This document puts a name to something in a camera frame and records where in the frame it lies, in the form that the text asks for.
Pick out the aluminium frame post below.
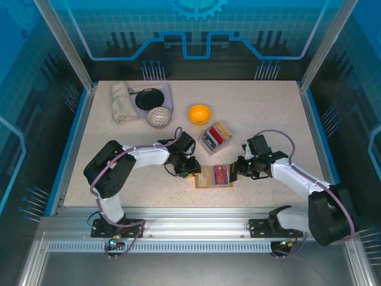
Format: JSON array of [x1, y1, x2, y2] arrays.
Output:
[[32, 0, 98, 92], [299, 0, 360, 92]]

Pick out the black card stack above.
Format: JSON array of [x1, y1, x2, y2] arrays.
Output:
[[202, 132, 220, 150]]

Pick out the red card stack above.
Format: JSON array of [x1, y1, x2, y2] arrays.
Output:
[[208, 125, 226, 144]]

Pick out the tan leather card holder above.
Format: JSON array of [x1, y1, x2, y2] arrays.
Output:
[[195, 163, 235, 189]]

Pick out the black round plate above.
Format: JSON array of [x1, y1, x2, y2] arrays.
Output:
[[134, 89, 165, 110]]

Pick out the blue table side strip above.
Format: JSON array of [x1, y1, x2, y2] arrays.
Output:
[[43, 80, 92, 217], [306, 86, 351, 217]]

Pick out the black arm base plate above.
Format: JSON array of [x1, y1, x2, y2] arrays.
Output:
[[248, 219, 304, 238], [90, 219, 146, 238]]

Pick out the gold VIP card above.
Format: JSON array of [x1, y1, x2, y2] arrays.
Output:
[[199, 166, 214, 185]]

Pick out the beige folded cloth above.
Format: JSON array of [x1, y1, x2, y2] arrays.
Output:
[[111, 81, 140, 125]]

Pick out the orange bowl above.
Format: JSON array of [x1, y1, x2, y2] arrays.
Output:
[[188, 104, 212, 125]]

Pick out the connector with green light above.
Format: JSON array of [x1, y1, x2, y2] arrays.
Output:
[[104, 236, 126, 251], [270, 238, 299, 251]]

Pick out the gold card stack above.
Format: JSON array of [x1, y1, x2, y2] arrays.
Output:
[[216, 121, 233, 139]]

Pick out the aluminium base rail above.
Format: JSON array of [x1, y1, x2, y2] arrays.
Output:
[[40, 207, 358, 243]]

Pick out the wooden chopsticks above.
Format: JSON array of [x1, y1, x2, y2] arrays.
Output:
[[128, 85, 166, 92]]

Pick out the slotted aluminium cable duct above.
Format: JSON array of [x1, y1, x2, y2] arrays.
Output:
[[46, 241, 273, 254]]

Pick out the lavender tray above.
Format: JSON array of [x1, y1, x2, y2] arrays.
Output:
[[128, 82, 175, 116]]

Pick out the clear acrylic card box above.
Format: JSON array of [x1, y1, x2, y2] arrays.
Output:
[[198, 120, 233, 156]]

